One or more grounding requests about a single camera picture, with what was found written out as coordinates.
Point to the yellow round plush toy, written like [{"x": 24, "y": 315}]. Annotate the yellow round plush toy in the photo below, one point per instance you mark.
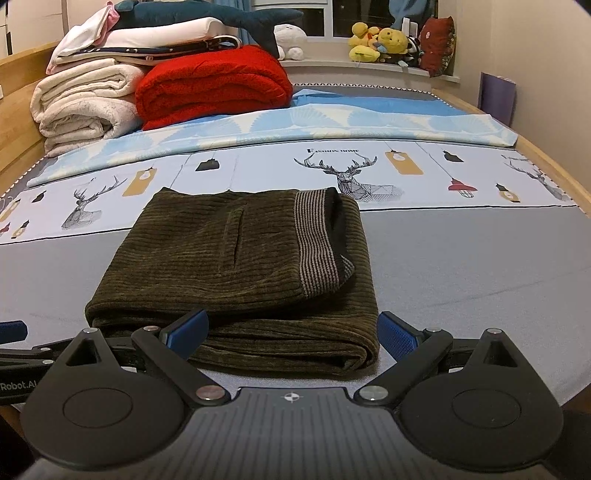
[{"x": 392, "y": 42}]

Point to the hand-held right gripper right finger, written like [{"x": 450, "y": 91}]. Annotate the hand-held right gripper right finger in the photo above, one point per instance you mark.
[{"x": 399, "y": 339}]

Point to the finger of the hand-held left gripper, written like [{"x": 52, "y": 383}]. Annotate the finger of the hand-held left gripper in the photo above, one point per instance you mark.
[
  {"x": 13, "y": 332},
  {"x": 27, "y": 355}
]

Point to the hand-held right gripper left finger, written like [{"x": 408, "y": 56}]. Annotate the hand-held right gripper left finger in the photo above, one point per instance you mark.
[{"x": 187, "y": 334}]

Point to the purple board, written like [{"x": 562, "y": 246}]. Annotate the purple board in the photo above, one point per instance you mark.
[{"x": 496, "y": 99}]

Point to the light blue patterned sheet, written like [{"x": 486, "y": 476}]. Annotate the light blue patterned sheet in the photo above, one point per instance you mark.
[{"x": 277, "y": 127}]

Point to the white fleece folded blanket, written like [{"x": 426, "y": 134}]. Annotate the white fleece folded blanket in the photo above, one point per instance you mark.
[{"x": 83, "y": 129}]

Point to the window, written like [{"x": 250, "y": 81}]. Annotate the window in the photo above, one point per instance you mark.
[{"x": 351, "y": 14}]

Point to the white plastic object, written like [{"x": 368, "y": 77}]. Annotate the white plastic object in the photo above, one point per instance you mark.
[{"x": 410, "y": 27}]

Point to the teal shark plush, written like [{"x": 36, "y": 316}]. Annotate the teal shark plush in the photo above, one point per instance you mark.
[{"x": 207, "y": 10}]

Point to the blue curtain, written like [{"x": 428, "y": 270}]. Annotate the blue curtain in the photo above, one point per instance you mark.
[
  {"x": 411, "y": 13},
  {"x": 233, "y": 4}
]

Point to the dark red cushion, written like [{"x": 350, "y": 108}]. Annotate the dark red cushion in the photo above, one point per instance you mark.
[{"x": 438, "y": 46}]

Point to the red folded blanket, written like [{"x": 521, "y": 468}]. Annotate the red folded blanket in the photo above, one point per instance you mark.
[{"x": 212, "y": 87}]

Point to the white pillow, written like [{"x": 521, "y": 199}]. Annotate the white pillow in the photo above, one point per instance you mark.
[{"x": 171, "y": 31}]

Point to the black and white plush toy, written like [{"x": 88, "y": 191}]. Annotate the black and white plush toy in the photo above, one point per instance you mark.
[{"x": 414, "y": 53}]

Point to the yellow duck plush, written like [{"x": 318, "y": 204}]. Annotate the yellow duck plush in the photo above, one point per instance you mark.
[{"x": 362, "y": 33}]

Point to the white window sill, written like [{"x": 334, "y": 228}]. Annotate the white window sill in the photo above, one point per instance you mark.
[{"x": 332, "y": 71}]

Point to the cream folded blanket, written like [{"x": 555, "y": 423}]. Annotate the cream folded blanket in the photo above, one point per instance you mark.
[{"x": 83, "y": 87}]

